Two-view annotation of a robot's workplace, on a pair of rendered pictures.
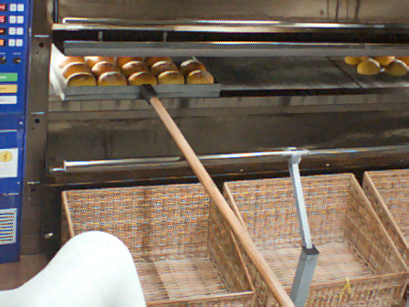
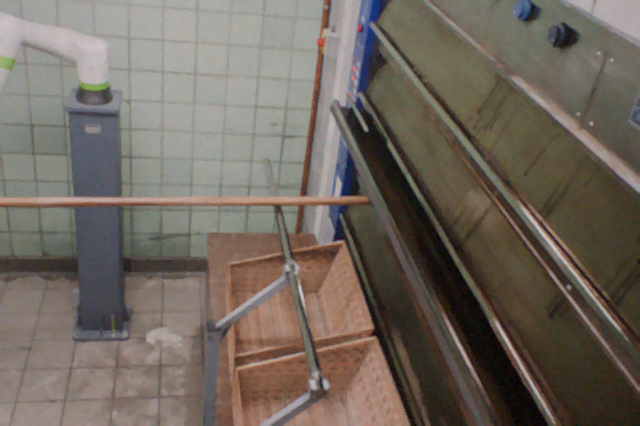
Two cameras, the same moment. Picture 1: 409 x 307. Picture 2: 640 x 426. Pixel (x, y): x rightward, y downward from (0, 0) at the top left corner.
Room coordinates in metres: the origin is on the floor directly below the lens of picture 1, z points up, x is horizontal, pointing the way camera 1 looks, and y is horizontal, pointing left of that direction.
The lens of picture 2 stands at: (2.57, -1.95, 2.36)
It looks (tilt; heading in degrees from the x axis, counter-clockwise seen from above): 30 degrees down; 101
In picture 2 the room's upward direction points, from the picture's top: 8 degrees clockwise
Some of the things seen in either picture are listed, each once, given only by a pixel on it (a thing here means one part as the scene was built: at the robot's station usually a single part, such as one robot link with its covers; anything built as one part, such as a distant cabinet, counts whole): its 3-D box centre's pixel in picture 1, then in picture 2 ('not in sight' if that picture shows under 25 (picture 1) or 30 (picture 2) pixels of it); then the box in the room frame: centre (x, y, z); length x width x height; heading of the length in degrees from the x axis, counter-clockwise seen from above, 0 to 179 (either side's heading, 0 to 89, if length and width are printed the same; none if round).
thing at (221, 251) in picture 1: (153, 258); (292, 308); (2.12, 0.11, 0.72); 0.56 x 0.49 x 0.28; 114
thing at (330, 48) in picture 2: not in sight; (330, 43); (1.92, 1.04, 1.46); 0.10 x 0.07 x 0.10; 115
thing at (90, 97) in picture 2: not in sight; (95, 86); (1.06, 0.55, 1.23); 0.26 x 0.15 x 0.06; 114
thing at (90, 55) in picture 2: not in sight; (91, 61); (1.07, 0.50, 1.36); 0.16 x 0.13 x 0.19; 162
